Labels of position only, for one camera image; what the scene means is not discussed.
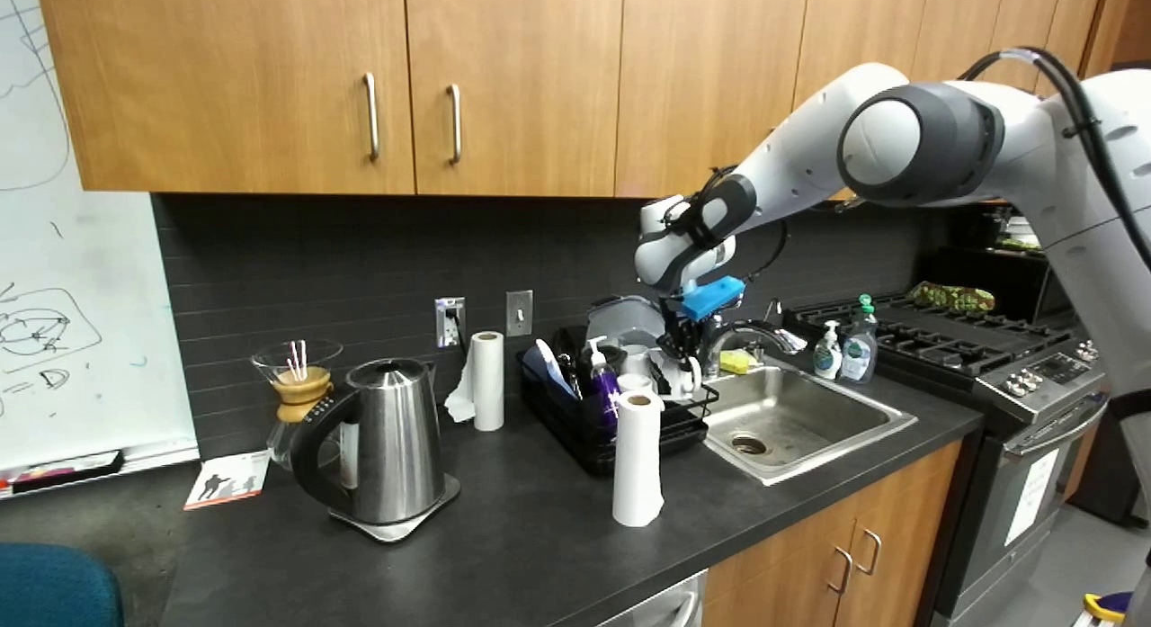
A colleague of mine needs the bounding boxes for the paper towel roll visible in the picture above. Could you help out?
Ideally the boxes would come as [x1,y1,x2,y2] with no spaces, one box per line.
[444,331,506,433]
[611,390,666,529]

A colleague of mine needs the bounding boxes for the oven door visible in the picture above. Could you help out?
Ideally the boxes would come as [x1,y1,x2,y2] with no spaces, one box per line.
[935,402,1107,621]

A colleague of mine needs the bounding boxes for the grey bowl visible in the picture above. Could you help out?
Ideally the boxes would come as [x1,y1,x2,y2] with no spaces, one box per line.
[585,295,667,350]

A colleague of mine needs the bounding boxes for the whiteboard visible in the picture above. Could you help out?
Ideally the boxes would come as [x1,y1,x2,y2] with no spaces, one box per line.
[0,0,201,500]

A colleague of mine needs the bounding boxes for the clear dish soap bottle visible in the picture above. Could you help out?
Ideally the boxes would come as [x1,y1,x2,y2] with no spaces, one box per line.
[840,293,879,384]

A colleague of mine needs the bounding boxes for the white pump soap bottle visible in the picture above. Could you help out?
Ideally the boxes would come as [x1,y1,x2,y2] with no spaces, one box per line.
[812,319,844,381]

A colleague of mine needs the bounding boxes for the black dish drying rack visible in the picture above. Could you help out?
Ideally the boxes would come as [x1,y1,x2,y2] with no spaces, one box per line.
[516,326,721,478]

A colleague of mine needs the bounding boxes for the white paper sheet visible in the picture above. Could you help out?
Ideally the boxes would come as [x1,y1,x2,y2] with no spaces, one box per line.
[1004,448,1061,548]

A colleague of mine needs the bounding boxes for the black stove burner grates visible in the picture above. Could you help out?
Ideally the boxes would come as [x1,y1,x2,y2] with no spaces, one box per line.
[788,291,1076,378]

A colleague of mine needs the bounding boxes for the steel electric kettle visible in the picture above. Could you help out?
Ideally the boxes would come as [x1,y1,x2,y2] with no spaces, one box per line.
[289,358,461,545]

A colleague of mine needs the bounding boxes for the oven door handle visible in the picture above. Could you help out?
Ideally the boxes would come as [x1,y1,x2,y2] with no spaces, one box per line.
[1004,394,1110,458]

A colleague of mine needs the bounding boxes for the kettle base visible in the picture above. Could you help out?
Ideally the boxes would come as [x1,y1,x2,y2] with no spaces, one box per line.
[327,473,461,545]

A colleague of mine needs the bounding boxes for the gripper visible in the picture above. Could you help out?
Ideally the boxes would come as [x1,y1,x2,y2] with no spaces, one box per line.
[663,296,713,369]

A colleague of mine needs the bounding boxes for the purple pump bottle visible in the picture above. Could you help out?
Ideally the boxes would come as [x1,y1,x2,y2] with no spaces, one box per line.
[584,336,623,433]

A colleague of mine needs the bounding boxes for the wooden wall cabinet door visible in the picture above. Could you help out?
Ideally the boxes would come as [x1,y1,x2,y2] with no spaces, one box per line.
[34,0,416,197]
[791,0,931,113]
[404,0,626,199]
[614,0,811,200]

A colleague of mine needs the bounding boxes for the steel sink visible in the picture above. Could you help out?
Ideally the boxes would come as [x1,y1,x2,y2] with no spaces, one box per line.
[703,363,919,487]

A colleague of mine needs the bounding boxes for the wall switch plate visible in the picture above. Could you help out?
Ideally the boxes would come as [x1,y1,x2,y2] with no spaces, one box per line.
[504,290,535,338]

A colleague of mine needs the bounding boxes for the blue plate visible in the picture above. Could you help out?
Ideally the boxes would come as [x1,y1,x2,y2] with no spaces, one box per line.
[522,338,577,400]

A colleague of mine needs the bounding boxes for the steel dishwasher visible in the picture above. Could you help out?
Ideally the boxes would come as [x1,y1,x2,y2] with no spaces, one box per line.
[597,569,709,627]

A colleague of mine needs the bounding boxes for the chrome tap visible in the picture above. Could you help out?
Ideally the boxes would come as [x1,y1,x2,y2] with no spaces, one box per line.
[705,298,808,377]

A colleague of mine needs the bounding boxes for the wall socket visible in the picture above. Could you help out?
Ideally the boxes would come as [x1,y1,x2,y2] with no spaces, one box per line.
[435,296,468,350]

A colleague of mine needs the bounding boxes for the green oven mitt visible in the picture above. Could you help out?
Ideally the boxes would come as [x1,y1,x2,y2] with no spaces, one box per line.
[907,281,997,316]

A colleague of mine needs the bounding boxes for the wooden base cabinet door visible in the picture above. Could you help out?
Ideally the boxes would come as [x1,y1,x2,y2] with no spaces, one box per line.
[831,442,964,627]
[701,496,861,627]

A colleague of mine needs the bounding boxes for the glass pour-over coffee maker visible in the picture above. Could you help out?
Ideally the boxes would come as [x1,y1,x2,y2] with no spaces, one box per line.
[250,338,345,471]

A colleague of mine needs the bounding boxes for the steel stove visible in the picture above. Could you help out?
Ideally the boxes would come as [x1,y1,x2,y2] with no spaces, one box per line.
[781,289,1110,624]

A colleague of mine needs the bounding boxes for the blue chair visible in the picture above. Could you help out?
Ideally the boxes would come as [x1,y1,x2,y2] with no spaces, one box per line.
[0,542,125,627]

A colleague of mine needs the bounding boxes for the printed card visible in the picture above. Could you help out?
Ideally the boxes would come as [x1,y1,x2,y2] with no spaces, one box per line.
[183,450,272,512]

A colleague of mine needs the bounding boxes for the black whiteboard eraser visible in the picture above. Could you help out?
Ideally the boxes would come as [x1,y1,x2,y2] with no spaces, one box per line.
[12,452,126,495]

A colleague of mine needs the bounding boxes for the wooden wall cabinet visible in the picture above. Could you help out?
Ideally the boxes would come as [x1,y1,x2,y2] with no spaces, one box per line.
[34,0,1125,201]

